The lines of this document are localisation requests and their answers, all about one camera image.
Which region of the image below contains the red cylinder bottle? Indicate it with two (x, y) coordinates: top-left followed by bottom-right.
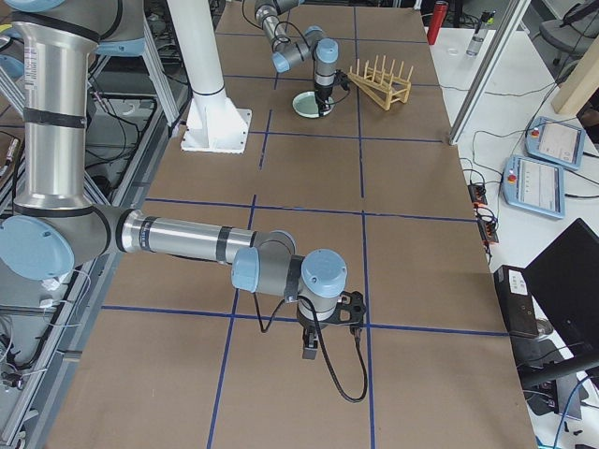
(427, 1), (448, 46)

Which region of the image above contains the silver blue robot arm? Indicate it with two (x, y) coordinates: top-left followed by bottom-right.
(255, 0), (340, 117)

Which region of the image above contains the clear water bottle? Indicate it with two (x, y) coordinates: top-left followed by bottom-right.
(465, 10), (496, 57)

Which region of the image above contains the aluminium frame post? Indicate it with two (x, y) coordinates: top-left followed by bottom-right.
(448, 0), (531, 145)

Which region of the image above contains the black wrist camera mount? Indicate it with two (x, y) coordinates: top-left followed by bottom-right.
(333, 69), (350, 92)

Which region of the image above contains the wooden beam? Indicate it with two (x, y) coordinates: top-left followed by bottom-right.
(551, 37), (599, 115)

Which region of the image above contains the near blue teach pendant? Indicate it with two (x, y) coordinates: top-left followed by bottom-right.
(502, 155), (565, 219)

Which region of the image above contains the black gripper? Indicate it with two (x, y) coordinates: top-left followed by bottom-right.
(314, 85), (333, 117)

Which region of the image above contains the black box on desk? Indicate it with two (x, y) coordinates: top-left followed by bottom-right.
(493, 265), (538, 339)

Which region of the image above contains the black laptop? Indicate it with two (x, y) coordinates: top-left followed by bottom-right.
(514, 217), (599, 389)

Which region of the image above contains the far blue teach pendant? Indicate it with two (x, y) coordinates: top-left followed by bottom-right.
(525, 116), (586, 170)

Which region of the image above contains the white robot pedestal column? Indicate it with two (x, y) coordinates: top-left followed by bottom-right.
(168, 0), (252, 153)

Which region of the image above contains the blue teach pendant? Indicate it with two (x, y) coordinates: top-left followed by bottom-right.
(525, 116), (586, 170)
(502, 155), (565, 219)

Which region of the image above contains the orange black power strip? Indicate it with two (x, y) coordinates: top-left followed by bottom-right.
(468, 182), (499, 245)

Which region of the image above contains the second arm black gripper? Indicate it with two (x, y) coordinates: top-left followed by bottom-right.
(302, 326), (319, 360)

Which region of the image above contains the wooden dish rack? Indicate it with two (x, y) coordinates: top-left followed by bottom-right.
(347, 54), (414, 111)

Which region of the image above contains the mint green plate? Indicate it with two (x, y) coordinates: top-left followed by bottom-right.
(292, 91), (334, 119)

